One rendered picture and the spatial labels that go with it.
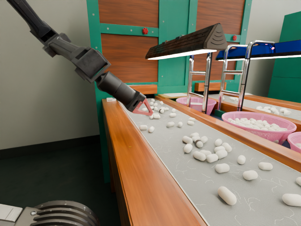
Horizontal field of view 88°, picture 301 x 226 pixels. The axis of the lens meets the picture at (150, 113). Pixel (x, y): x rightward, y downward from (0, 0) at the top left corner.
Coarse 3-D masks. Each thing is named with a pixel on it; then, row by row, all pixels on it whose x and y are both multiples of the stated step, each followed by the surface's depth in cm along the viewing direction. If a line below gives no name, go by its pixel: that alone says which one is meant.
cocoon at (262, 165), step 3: (261, 162) 39; (264, 162) 39; (258, 165) 39; (261, 165) 39; (264, 165) 38; (267, 165) 38; (270, 165) 38; (261, 168) 39; (264, 168) 38; (267, 168) 38; (270, 168) 38
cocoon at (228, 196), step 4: (220, 188) 30; (224, 188) 30; (220, 192) 30; (224, 192) 29; (228, 192) 29; (220, 196) 30; (224, 196) 29; (228, 196) 29; (232, 196) 28; (224, 200) 29; (228, 200) 28; (232, 200) 28; (232, 204) 28
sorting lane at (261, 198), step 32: (160, 128) 66; (192, 128) 66; (160, 160) 43; (192, 160) 43; (224, 160) 43; (256, 160) 43; (192, 192) 32; (256, 192) 32; (288, 192) 32; (224, 224) 25; (256, 224) 25; (288, 224) 25
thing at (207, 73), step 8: (168, 40) 80; (192, 56) 86; (208, 56) 73; (192, 64) 87; (208, 64) 74; (192, 72) 86; (200, 72) 80; (208, 72) 75; (208, 80) 76; (208, 88) 76; (200, 96) 82
